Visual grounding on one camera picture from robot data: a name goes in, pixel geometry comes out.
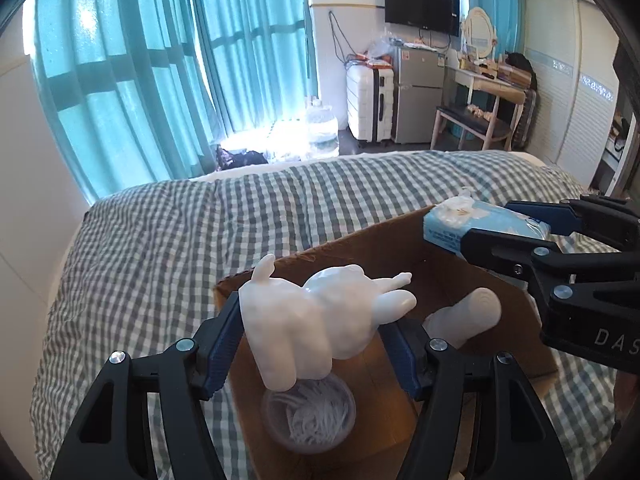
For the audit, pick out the grey checked bed blanket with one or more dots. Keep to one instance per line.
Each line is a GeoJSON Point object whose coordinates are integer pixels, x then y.
{"type": "Point", "coordinates": [150, 240]}

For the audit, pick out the silver mini fridge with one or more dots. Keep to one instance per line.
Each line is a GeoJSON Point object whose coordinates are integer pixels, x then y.
{"type": "Point", "coordinates": [417, 95]}

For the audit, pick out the white slatted wardrobe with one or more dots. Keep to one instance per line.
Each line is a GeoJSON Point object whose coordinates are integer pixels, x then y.
{"type": "Point", "coordinates": [560, 90]}

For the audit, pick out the dark clothes pile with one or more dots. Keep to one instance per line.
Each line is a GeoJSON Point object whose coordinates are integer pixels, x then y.
{"type": "Point", "coordinates": [242, 157]}

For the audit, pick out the round cotton swab container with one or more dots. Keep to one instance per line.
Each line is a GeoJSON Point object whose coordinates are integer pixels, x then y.
{"type": "Point", "coordinates": [310, 420]}

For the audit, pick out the black wall television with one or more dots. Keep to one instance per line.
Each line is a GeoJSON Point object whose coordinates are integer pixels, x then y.
{"type": "Point", "coordinates": [420, 7]}

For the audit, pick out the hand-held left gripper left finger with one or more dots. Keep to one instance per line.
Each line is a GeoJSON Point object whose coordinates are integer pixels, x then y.
{"type": "Point", "coordinates": [224, 347]}

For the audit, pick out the white suitcase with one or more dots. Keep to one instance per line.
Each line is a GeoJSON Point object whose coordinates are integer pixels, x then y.
{"type": "Point", "coordinates": [367, 102]}

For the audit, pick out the wooden stool with dark seat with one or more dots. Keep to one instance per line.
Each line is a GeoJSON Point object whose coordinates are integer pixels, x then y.
{"type": "Point", "coordinates": [465, 120]}

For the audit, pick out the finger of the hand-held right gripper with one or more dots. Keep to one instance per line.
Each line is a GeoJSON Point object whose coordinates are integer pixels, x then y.
{"type": "Point", "coordinates": [500, 252]}
{"type": "Point", "coordinates": [542, 216]}

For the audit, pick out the white dressing table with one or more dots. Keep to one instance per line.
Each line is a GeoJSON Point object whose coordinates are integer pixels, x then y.
{"type": "Point", "coordinates": [492, 85]}

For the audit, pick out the orange and white package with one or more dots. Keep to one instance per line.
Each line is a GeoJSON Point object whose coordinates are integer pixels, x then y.
{"type": "Point", "coordinates": [372, 62]}

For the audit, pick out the white cylindrical bottle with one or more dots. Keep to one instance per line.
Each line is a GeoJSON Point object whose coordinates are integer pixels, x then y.
{"type": "Point", "coordinates": [470, 312]}

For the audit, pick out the black bag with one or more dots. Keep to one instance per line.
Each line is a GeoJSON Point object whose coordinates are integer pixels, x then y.
{"type": "Point", "coordinates": [520, 65]}

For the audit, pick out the brown cardboard box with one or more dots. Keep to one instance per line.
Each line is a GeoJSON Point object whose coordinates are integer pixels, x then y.
{"type": "Point", "coordinates": [380, 255]}

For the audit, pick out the white rabbit figurine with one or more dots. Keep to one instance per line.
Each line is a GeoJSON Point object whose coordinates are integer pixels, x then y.
{"type": "Point", "coordinates": [300, 320]}

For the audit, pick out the white oval vanity mirror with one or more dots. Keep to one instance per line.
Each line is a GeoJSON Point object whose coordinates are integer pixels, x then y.
{"type": "Point", "coordinates": [479, 30]}

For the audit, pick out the clear plastic bag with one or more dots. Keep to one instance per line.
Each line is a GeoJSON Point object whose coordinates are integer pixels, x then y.
{"type": "Point", "coordinates": [382, 46]}

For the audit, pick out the large clear water jug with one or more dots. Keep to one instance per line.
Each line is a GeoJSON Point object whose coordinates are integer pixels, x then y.
{"type": "Point", "coordinates": [321, 127]}

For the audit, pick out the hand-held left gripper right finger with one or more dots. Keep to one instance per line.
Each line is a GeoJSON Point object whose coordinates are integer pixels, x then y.
{"type": "Point", "coordinates": [401, 360]}

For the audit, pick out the light blue tissue pack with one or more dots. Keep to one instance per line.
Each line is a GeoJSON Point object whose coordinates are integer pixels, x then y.
{"type": "Point", "coordinates": [462, 220]}

